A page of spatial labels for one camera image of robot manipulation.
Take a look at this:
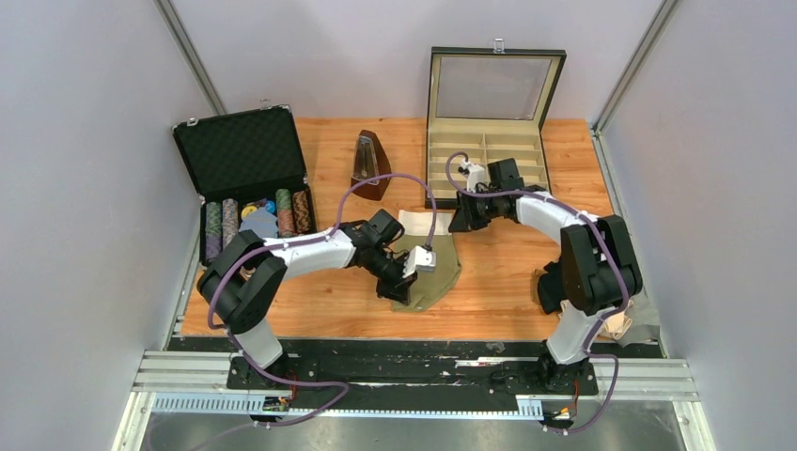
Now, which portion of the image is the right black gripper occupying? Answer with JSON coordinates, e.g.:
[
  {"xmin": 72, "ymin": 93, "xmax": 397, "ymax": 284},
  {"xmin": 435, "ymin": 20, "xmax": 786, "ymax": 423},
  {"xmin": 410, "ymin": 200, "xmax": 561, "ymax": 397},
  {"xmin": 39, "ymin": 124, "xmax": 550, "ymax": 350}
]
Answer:
[{"xmin": 449, "ymin": 186, "xmax": 502, "ymax": 233}]

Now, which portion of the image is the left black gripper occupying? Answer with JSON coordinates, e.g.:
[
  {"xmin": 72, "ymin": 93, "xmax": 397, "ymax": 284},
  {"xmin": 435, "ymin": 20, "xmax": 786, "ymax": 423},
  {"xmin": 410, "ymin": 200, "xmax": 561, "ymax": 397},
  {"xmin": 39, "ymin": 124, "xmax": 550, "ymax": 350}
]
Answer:
[{"xmin": 366, "ymin": 245, "xmax": 418, "ymax": 307}]

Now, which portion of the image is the olive green white underwear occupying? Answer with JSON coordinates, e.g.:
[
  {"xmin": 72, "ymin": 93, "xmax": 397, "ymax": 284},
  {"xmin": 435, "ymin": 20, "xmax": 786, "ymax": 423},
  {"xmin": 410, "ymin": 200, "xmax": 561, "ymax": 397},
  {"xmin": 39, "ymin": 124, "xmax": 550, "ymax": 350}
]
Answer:
[{"xmin": 391, "ymin": 210, "xmax": 461, "ymax": 313}]

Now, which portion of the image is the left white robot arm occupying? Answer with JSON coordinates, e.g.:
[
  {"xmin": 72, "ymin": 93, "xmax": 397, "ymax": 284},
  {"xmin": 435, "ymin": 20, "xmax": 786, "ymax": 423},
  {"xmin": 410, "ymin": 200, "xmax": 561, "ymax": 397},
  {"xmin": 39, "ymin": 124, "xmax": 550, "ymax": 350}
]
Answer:
[{"xmin": 196, "ymin": 210, "xmax": 435, "ymax": 388}]

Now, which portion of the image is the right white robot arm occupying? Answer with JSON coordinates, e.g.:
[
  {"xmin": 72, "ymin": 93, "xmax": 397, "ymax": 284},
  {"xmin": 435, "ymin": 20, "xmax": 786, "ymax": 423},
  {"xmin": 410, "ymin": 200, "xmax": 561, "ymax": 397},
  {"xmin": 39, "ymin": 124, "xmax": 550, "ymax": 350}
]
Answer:
[{"xmin": 449, "ymin": 152, "xmax": 643, "ymax": 393}]

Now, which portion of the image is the black underwear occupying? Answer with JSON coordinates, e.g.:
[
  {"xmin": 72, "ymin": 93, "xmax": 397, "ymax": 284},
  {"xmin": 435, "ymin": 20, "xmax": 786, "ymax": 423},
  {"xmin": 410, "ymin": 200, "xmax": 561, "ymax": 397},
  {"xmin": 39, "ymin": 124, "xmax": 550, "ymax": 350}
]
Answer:
[{"xmin": 531, "ymin": 261, "xmax": 567, "ymax": 315}]

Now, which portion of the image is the beige underwear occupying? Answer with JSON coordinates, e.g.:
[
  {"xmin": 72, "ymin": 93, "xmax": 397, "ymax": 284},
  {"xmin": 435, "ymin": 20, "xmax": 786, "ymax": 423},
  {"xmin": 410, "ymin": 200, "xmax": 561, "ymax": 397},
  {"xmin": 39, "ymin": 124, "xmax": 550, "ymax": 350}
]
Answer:
[{"xmin": 599, "ymin": 299, "xmax": 634, "ymax": 342}]

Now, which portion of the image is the wooden metronome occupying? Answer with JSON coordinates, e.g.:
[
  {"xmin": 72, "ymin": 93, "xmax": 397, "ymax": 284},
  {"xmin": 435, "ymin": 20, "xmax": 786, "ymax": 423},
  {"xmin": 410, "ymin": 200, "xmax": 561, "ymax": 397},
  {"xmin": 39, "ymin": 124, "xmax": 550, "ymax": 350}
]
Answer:
[{"xmin": 351, "ymin": 130, "xmax": 392, "ymax": 201}]

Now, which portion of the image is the orange black chip stack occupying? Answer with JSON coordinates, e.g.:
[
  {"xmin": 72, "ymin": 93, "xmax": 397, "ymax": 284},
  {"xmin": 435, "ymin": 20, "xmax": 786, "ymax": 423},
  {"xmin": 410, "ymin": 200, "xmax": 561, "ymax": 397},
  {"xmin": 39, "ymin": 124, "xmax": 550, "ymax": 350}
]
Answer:
[{"xmin": 292, "ymin": 191, "xmax": 311, "ymax": 234}]

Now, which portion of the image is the black compartment display box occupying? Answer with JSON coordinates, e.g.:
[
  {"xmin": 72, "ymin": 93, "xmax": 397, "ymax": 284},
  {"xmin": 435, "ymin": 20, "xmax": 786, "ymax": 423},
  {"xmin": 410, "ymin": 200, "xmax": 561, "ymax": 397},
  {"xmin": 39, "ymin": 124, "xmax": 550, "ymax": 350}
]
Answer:
[{"xmin": 424, "ymin": 39, "xmax": 567, "ymax": 210}]

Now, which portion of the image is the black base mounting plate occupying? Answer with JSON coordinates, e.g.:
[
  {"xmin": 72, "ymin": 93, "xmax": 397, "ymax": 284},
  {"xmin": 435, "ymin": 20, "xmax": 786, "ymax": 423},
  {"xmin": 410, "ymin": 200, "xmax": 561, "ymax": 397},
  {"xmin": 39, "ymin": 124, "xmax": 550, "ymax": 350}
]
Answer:
[{"xmin": 167, "ymin": 335, "xmax": 664, "ymax": 413}]

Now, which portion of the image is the green red chip stack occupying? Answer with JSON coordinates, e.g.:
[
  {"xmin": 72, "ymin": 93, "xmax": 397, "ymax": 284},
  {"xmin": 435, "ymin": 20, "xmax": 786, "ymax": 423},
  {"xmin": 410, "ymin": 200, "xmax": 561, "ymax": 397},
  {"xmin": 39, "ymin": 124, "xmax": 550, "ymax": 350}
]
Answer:
[{"xmin": 275, "ymin": 188, "xmax": 296, "ymax": 238}]

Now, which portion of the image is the blue playing cards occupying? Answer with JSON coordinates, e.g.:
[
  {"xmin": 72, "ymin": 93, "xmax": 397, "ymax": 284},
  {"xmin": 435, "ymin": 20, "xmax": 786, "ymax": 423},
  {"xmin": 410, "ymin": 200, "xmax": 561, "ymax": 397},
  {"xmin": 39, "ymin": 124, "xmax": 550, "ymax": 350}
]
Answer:
[{"xmin": 239, "ymin": 208, "xmax": 279, "ymax": 239}]

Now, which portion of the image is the yellow dealer chip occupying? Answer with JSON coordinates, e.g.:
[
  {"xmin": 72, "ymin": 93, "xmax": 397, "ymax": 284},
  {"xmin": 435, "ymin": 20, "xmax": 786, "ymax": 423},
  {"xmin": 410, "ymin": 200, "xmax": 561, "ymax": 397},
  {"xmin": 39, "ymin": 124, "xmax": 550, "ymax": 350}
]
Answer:
[{"xmin": 241, "ymin": 205, "xmax": 258, "ymax": 219}]

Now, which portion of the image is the purple grey chip stack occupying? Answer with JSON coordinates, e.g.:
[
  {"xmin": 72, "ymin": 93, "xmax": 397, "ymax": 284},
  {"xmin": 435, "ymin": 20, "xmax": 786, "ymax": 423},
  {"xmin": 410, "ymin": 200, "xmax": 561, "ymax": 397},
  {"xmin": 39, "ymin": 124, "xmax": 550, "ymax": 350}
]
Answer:
[{"xmin": 222, "ymin": 198, "xmax": 239, "ymax": 249}]

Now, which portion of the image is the black poker chip case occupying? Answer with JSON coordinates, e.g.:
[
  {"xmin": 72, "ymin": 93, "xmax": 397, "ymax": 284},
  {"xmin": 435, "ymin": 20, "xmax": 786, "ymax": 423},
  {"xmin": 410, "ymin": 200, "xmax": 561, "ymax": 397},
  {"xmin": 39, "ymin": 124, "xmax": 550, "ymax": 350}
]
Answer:
[{"xmin": 172, "ymin": 104, "xmax": 318, "ymax": 267}]

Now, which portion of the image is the green purple chip stack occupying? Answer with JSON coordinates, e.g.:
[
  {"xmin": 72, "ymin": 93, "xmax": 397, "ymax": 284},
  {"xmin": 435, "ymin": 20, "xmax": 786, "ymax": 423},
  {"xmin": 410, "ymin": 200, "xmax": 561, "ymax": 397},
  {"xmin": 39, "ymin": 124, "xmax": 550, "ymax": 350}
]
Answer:
[{"xmin": 204, "ymin": 202, "xmax": 223, "ymax": 263}]

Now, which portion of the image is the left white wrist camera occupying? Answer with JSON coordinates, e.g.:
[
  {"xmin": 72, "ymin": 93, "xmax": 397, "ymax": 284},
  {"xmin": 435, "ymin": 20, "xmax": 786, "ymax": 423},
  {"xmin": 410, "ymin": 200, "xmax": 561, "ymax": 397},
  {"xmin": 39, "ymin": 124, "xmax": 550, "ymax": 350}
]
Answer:
[{"xmin": 402, "ymin": 246, "xmax": 437, "ymax": 278}]

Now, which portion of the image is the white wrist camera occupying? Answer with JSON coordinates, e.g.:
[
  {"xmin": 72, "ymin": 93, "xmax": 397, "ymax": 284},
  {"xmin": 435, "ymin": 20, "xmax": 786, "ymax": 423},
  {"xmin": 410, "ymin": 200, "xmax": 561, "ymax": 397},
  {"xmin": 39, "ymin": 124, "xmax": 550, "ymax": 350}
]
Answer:
[
  {"xmin": 458, "ymin": 161, "xmax": 488, "ymax": 193},
  {"xmin": 402, "ymin": 246, "xmax": 437, "ymax": 278}
]

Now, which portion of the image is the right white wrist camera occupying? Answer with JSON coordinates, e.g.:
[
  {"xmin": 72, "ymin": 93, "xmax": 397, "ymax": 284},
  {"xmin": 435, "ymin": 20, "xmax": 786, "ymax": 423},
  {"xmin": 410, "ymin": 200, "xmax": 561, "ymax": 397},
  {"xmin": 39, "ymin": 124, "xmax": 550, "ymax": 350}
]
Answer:
[{"xmin": 458, "ymin": 161, "xmax": 488, "ymax": 193}]

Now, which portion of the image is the aluminium frame rail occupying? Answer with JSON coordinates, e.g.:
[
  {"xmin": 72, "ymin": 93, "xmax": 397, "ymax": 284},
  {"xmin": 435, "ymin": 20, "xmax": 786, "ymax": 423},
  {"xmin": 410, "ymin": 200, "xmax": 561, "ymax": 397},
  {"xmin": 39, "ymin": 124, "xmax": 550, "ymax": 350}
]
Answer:
[{"xmin": 114, "ymin": 351, "xmax": 715, "ymax": 450}]

